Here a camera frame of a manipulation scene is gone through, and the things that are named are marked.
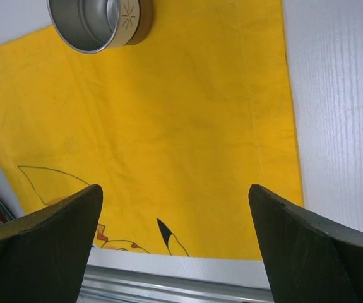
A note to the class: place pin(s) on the white paper cup brown sleeve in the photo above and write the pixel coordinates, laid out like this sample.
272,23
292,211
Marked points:
90,26

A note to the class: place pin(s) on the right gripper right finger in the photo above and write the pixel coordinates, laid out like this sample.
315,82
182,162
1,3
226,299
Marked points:
307,257

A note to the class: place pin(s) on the aluminium mounting rail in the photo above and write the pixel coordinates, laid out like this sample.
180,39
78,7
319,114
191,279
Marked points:
113,285

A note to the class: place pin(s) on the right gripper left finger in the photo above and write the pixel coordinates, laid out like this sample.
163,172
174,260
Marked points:
43,255

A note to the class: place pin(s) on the yellow printed cloth mat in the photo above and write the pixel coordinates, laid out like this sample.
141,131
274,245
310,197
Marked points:
175,129

